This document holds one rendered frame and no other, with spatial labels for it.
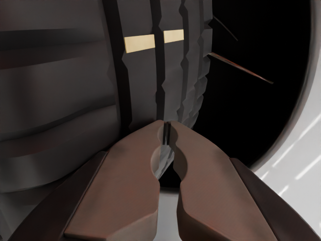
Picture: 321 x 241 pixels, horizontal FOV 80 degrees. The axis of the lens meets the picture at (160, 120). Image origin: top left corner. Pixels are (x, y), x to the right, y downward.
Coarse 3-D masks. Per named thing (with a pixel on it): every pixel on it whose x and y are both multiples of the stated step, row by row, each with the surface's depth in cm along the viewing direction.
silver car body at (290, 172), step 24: (312, 96) 30; (312, 120) 31; (288, 144) 34; (312, 144) 32; (264, 168) 38; (288, 168) 36; (312, 168) 34; (288, 192) 38; (312, 192) 36; (168, 216) 60; (312, 216) 37; (168, 240) 65
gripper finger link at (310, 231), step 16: (240, 176) 8; (256, 176) 8; (256, 192) 7; (272, 192) 7; (272, 208) 7; (288, 208) 7; (272, 224) 6; (288, 224) 6; (304, 224) 6; (288, 240) 6; (304, 240) 6; (320, 240) 6
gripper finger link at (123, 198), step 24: (120, 144) 9; (144, 144) 10; (120, 168) 8; (144, 168) 8; (96, 192) 7; (120, 192) 7; (144, 192) 7; (96, 216) 6; (120, 216) 6; (144, 216) 6; (96, 240) 6; (120, 240) 6; (144, 240) 7
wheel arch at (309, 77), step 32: (224, 0) 57; (256, 0) 54; (288, 0) 50; (320, 0) 25; (224, 32) 61; (256, 32) 57; (288, 32) 53; (320, 32) 26; (224, 64) 64; (256, 64) 60; (288, 64) 54; (224, 96) 69; (256, 96) 64; (288, 96) 42; (224, 128) 73; (256, 128) 57; (288, 128) 33; (256, 160) 40; (160, 192) 57
